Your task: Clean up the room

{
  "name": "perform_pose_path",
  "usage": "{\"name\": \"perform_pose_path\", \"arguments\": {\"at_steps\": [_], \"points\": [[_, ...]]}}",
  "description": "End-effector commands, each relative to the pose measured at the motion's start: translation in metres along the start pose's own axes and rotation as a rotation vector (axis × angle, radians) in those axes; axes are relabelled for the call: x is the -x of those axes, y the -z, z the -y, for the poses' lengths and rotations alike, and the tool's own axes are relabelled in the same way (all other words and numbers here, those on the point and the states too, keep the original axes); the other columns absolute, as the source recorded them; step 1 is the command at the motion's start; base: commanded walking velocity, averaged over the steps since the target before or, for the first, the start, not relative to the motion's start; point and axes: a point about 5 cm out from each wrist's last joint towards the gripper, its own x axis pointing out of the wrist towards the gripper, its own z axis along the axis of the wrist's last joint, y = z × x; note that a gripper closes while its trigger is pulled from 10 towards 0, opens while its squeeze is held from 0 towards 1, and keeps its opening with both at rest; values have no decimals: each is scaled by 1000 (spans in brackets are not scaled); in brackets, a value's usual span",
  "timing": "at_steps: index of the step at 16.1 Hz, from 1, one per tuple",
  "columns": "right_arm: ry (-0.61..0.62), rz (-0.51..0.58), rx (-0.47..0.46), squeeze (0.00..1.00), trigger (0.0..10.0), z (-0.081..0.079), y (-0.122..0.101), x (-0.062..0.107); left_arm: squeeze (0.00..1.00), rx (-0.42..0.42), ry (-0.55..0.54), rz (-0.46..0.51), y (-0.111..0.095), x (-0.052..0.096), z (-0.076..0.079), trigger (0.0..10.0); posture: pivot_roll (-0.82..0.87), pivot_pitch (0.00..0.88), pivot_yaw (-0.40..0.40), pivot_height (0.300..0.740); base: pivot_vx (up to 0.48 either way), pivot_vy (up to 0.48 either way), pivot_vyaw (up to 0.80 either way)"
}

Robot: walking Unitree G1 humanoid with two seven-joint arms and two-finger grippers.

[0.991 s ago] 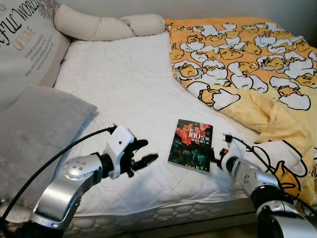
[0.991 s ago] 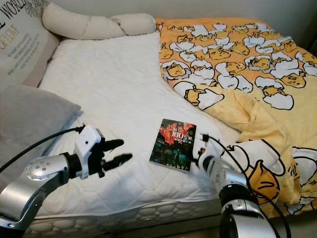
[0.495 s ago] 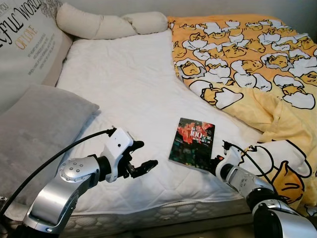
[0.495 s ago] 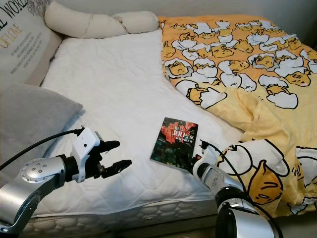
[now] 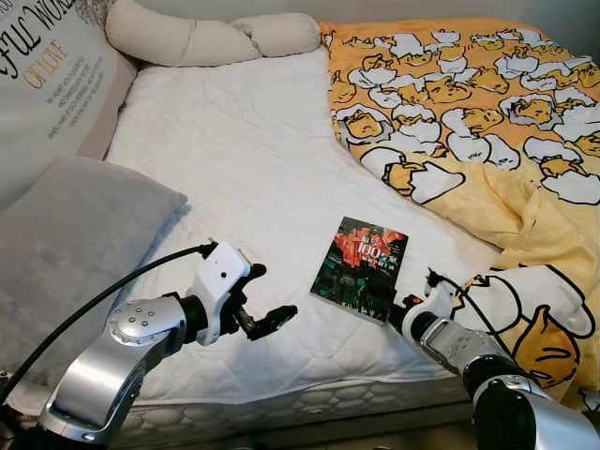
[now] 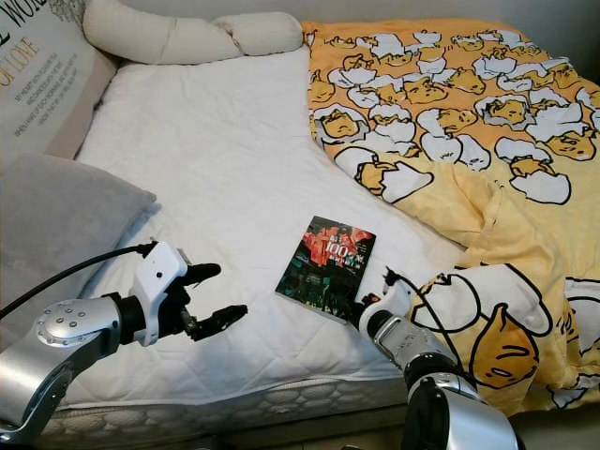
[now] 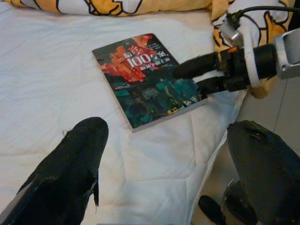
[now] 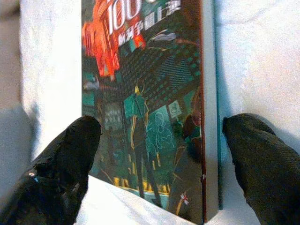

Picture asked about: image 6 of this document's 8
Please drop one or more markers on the white quilted mattress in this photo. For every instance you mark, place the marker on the white quilted mattress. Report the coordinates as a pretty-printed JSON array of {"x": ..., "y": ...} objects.
[{"x": 216, "y": 169}]

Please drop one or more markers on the cream bolster pillow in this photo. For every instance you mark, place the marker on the cream bolster pillow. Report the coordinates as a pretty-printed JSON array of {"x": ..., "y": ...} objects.
[{"x": 169, "y": 42}]

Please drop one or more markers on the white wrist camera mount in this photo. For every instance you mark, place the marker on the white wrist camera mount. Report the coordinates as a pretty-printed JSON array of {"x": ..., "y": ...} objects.
[
  {"x": 159, "y": 281},
  {"x": 396, "y": 300}
]

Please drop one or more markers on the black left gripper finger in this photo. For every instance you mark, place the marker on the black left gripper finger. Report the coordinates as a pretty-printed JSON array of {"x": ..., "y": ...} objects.
[
  {"x": 225, "y": 319},
  {"x": 204, "y": 273}
]

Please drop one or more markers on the beige printed headboard cushion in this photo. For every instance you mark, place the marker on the beige printed headboard cushion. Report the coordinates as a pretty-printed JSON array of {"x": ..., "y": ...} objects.
[{"x": 47, "y": 84}]

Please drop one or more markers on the dark red cover book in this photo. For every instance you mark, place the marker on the dark red cover book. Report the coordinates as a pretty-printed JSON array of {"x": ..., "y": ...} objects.
[{"x": 323, "y": 272}]

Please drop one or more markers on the grey pillow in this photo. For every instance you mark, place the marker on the grey pillow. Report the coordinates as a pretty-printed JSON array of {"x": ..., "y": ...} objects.
[{"x": 66, "y": 244}]

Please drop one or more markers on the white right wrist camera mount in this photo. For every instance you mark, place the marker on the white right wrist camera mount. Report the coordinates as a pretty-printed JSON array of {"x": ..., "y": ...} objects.
[{"x": 396, "y": 300}]

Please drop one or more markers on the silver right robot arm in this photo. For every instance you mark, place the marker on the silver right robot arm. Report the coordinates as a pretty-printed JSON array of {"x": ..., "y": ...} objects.
[{"x": 417, "y": 347}]

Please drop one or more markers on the yellow egg print duvet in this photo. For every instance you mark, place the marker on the yellow egg print duvet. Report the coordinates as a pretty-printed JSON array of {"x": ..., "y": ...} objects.
[{"x": 478, "y": 206}]

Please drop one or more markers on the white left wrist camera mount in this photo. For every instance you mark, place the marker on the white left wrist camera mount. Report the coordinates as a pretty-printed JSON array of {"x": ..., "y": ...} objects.
[{"x": 159, "y": 281}]

